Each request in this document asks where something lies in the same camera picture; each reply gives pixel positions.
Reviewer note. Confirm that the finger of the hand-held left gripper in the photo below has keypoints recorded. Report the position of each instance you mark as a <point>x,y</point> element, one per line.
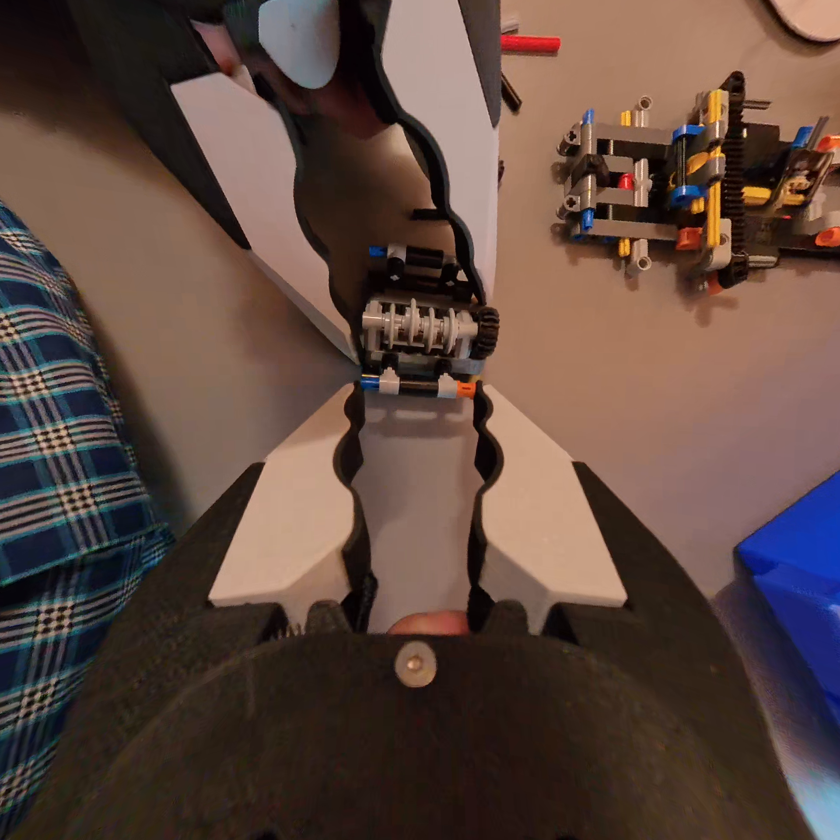
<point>453,98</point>
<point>256,177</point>

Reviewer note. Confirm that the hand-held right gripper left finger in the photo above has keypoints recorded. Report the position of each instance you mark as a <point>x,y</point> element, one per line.
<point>289,518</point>

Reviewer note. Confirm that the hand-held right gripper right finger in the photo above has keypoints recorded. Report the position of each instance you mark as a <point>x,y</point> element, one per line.
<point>544,518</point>

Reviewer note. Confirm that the small grey lego engine assembly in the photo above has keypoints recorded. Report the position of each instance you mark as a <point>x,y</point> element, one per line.
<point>420,328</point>

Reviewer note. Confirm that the black lego pin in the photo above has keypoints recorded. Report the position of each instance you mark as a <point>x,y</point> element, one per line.
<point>511,92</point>

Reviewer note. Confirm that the red lego axle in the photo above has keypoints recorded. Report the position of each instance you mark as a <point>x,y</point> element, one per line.
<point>530,44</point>

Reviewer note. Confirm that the large lego chassis assembly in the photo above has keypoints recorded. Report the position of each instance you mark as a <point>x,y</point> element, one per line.
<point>646,229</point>

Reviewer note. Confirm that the person's left hand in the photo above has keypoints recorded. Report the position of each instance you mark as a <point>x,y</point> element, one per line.
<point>220,52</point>

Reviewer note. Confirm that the person's right hand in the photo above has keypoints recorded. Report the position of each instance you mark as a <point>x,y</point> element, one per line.
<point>428,623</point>

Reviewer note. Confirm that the blue plaid shirt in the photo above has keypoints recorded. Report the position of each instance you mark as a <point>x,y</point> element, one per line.
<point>59,459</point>

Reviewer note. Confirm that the blue plastic bin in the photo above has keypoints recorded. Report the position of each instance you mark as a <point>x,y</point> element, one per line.
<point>800,564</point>

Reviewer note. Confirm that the white round object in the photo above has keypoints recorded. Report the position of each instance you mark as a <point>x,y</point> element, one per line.
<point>810,16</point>

